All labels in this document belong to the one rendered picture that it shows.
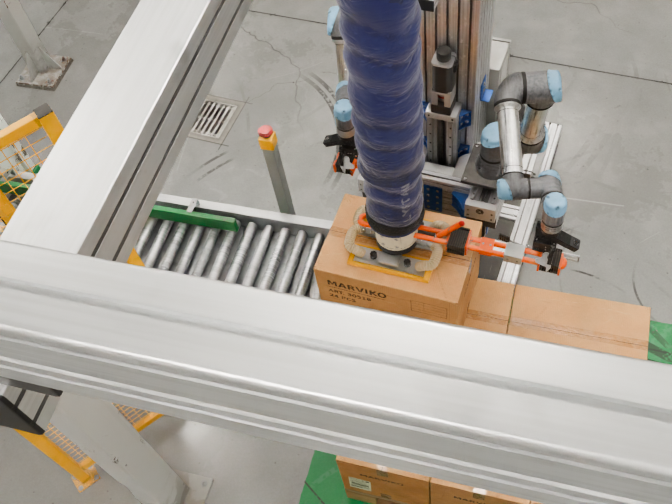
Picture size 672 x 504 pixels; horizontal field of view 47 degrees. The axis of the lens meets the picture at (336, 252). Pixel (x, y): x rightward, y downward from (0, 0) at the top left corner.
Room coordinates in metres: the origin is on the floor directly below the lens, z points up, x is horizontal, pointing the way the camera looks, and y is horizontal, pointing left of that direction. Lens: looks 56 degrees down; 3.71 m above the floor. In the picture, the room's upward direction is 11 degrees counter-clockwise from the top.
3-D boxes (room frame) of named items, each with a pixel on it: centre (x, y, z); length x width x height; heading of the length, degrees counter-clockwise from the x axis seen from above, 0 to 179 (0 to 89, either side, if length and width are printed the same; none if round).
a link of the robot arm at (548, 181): (1.58, -0.76, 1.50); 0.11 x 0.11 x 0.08; 79
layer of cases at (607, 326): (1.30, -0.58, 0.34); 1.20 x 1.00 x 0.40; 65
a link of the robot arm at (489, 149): (2.07, -0.75, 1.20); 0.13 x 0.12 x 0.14; 79
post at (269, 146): (2.55, 0.21, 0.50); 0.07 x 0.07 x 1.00; 65
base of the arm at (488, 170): (2.07, -0.74, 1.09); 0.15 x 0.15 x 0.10
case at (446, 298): (1.74, -0.25, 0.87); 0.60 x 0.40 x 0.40; 61
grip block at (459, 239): (1.63, -0.47, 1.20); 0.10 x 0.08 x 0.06; 151
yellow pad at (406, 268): (1.66, -0.21, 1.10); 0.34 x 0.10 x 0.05; 61
